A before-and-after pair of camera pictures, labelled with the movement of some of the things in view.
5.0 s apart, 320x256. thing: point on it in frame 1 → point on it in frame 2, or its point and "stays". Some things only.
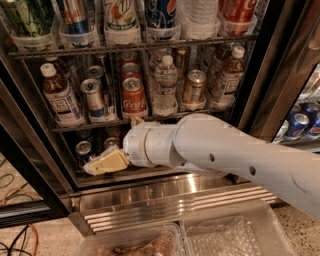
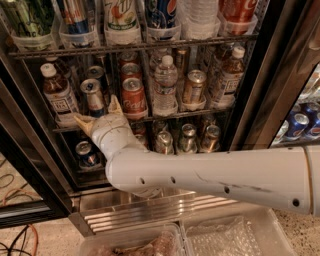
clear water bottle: (165, 96) stays
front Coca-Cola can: (134, 101) stays
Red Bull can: (93, 97) stays
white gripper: (133, 146) → (107, 128)
